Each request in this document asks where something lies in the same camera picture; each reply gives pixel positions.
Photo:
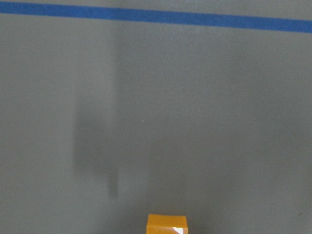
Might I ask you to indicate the orange trapezoid block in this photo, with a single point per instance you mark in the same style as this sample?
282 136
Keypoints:
166 224

